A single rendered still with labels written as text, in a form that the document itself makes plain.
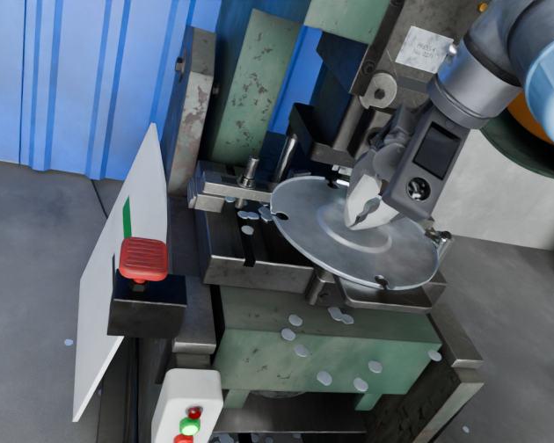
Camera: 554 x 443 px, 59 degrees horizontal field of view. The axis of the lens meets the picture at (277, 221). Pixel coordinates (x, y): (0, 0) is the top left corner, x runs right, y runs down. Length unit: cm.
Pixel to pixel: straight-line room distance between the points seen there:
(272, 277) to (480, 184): 202
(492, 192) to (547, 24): 239
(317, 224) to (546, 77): 47
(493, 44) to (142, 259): 45
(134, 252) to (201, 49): 56
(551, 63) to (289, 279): 55
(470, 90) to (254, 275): 46
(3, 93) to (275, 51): 132
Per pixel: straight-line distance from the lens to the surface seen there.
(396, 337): 87
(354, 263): 73
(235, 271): 79
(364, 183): 57
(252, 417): 109
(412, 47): 75
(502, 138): 108
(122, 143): 209
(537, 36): 42
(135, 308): 67
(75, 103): 204
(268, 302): 81
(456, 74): 50
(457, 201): 272
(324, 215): 80
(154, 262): 64
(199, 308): 76
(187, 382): 69
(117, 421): 136
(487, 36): 49
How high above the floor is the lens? 117
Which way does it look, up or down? 32 degrees down
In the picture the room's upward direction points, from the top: 21 degrees clockwise
